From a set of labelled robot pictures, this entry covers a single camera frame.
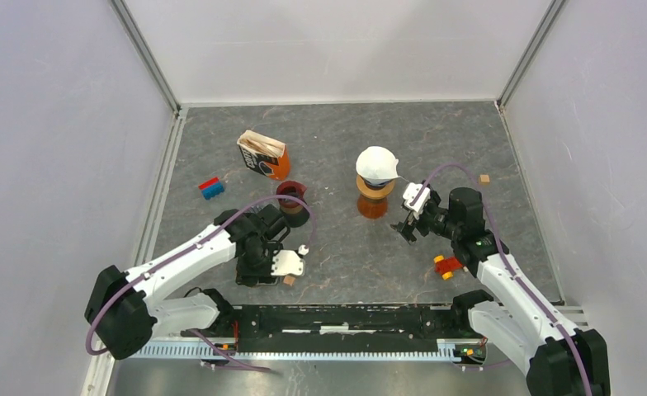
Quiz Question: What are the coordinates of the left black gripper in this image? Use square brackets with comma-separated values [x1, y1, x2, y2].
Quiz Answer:
[236, 243, 283, 287]

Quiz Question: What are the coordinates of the amber glass carafe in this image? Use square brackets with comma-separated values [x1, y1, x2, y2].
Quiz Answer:
[357, 195, 388, 219]

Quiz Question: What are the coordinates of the light wooden dripper ring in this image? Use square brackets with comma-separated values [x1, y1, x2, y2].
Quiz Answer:
[355, 174, 397, 201]

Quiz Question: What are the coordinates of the blue glass dripper cone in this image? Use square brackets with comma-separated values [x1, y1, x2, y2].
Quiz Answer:
[359, 176, 394, 190]

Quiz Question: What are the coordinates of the dark red cup carafe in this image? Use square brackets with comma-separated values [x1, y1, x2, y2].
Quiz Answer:
[276, 181, 310, 228]

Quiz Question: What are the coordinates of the white paper coffee filter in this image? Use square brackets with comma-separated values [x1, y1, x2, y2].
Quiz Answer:
[356, 146, 399, 179]

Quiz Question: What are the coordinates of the orange coffee filter box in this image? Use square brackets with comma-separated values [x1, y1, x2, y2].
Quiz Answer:
[237, 130, 290, 182]

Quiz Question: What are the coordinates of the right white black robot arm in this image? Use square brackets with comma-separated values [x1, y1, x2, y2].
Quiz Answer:
[393, 183, 611, 395]

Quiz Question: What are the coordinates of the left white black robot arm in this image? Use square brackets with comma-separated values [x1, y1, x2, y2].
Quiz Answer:
[84, 205, 308, 360]

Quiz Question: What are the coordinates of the red green toy car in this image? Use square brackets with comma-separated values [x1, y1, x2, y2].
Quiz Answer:
[433, 255, 469, 281]

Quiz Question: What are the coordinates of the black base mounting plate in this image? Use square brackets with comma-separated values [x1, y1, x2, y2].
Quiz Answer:
[200, 304, 488, 354]

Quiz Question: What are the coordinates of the blue red toy block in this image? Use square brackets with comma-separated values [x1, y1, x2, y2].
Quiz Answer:
[198, 177, 225, 200]

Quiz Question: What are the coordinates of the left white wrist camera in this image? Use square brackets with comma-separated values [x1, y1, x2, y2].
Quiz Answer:
[271, 245, 309, 276]

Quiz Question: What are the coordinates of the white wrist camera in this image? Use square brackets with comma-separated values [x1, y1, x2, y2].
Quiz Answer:
[271, 245, 309, 276]
[402, 182, 431, 217]

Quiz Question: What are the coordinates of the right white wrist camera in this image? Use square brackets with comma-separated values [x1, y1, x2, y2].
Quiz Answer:
[402, 182, 431, 217]

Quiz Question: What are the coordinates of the white slotted cable duct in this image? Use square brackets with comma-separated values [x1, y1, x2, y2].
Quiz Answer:
[131, 340, 461, 363]

